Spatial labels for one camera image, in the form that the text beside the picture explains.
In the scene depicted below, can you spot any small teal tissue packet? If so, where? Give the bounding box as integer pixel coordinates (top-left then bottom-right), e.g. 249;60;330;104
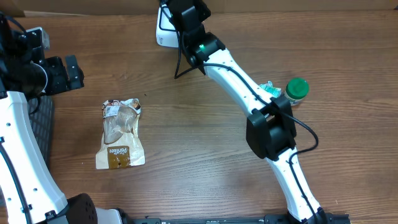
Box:
259;80;282;98

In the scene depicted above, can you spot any brown paper bread bag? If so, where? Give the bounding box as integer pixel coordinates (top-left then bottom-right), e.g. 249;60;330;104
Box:
95;98;146;170

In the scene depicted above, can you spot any green lid jar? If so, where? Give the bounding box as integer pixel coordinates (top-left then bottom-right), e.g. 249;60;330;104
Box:
284;78;309;106

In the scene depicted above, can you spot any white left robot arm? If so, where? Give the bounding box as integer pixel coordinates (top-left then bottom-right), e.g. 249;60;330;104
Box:
1;19;133;223

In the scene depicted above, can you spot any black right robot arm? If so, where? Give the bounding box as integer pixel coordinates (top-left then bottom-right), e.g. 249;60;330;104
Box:
158;0;328;223

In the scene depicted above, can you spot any white barcode scanner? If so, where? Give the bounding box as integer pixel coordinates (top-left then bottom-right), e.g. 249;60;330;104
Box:
156;4;178;48

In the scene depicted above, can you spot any grey plastic mesh basket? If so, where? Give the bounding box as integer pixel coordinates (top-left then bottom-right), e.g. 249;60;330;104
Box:
29;96;55;167

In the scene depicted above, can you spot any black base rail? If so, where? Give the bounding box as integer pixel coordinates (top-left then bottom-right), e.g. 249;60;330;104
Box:
132;213;351;224

